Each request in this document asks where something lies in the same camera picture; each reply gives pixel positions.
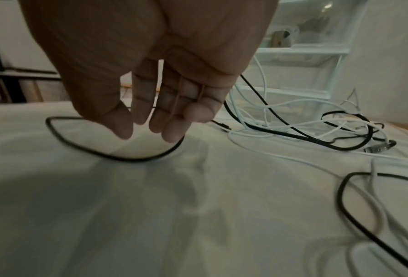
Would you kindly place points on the person's right hand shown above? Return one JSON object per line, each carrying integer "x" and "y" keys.
{"x": 122, "y": 40}

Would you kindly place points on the tan rubber band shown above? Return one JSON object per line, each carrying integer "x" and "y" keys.
{"x": 178, "y": 95}

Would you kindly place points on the dark wooden table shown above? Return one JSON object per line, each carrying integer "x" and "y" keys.
{"x": 5, "y": 75}

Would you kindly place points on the white bed sheet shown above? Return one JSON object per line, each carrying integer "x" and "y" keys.
{"x": 156, "y": 216}

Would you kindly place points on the white plastic drawer unit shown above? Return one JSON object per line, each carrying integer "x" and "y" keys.
{"x": 303, "y": 70}

